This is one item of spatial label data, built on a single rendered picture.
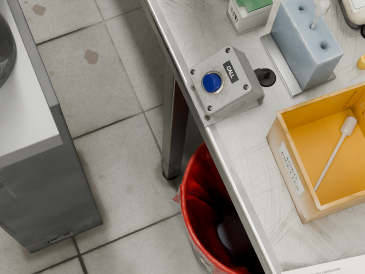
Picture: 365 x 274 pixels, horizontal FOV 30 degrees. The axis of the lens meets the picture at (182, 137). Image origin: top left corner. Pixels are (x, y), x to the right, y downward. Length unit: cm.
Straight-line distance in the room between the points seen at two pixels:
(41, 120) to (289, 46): 35
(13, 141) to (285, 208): 37
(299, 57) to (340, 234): 24
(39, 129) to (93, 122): 98
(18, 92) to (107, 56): 104
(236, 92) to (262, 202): 15
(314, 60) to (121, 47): 113
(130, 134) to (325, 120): 97
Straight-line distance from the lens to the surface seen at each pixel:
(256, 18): 98
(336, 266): 91
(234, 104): 90
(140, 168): 183
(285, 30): 94
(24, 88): 93
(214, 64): 90
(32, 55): 100
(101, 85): 191
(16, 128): 91
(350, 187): 94
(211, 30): 100
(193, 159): 138
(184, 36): 99
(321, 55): 90
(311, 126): 96
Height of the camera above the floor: 176
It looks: 72 degrees down
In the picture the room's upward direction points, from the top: 7 degrees clockwise
